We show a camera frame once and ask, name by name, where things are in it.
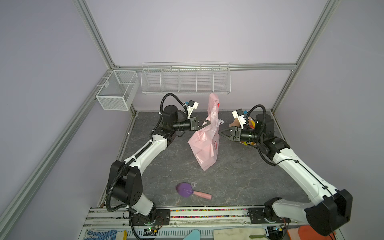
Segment beige scalloped fruit bowl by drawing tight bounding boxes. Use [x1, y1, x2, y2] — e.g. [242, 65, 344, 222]
[229, 117, 256, 129]

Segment blue white knit glove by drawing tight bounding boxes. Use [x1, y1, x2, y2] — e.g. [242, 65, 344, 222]
[84, 230, 118, 240]

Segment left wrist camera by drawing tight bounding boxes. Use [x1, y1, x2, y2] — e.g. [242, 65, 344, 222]
[185, 100, 199, 112]

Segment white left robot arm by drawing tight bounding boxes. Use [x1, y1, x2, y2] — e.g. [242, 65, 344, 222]
[105, 93, 211, 224]

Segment small white wire basket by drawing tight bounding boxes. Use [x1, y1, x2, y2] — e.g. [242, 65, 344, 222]
[96, 70, 140, 111]

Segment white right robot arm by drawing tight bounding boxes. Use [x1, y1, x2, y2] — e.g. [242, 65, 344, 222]
[219, 105, 353, 236]

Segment purple pink spatula brush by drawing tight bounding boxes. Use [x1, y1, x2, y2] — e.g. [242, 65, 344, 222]
[176, 183, 212, 200]

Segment orange rubber glove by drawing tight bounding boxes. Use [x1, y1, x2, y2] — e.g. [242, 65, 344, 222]
[288, 225, 335, 240]

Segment yellow green banana lying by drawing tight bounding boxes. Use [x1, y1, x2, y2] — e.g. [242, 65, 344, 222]
[242, 142, 257, 146]

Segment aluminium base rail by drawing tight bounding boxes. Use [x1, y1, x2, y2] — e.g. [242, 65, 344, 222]
[82, 206, 304, 229]

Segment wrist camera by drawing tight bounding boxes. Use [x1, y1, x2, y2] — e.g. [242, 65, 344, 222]
[185, 100, 199, 112]
[232, 109, 245, 121]

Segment long white wire shelf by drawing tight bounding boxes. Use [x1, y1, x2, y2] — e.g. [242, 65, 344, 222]
[141, 62, 232, 94]

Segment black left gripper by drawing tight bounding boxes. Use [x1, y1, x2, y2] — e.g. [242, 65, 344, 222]
[172, 117, 210, 133]

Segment pink plastic bag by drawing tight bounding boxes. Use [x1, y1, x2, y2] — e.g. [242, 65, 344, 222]
[188, 93, 224, 171]

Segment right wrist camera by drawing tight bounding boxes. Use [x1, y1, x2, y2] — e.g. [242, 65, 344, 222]
[232, 109, 245, 121]

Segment teal tool handle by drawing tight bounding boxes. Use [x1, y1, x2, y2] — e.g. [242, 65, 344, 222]
[183, 230, 201, 240]

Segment beige cloth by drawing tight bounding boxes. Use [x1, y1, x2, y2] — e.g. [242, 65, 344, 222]
[213, 228, 268, 240]

